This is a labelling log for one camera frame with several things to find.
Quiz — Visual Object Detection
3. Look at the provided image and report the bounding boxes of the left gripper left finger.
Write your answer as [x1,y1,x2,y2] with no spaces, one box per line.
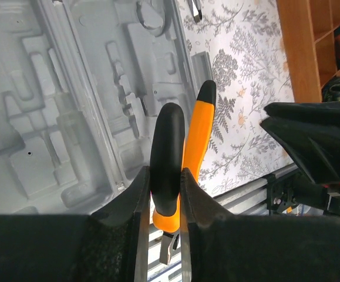
[0,166,150,281]

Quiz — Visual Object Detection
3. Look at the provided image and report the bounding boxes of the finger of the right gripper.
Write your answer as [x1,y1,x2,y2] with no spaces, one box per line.
[261,102,340,184]

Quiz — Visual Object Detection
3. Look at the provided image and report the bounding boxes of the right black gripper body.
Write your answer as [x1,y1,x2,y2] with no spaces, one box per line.
[292,174,340,217]

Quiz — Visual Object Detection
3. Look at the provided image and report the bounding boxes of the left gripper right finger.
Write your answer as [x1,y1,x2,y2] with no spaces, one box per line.
[180,169,340,281]

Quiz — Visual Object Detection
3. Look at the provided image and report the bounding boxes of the orange handled pliers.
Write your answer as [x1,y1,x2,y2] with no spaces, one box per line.
[150,80,217,264]

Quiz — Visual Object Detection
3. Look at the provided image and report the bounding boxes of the grey plastic tool case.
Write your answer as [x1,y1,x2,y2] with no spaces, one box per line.
[0,1,211,214]

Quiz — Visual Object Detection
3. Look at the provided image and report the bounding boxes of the black yellow screwdriver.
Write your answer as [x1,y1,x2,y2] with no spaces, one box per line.
[187,0,203,23]

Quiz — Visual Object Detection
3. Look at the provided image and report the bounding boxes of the wooden compartment tray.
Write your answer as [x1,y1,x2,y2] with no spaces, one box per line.
[277,0,340,103]

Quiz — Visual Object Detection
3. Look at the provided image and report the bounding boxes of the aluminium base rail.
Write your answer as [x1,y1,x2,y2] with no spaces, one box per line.
[146,163,302,282]

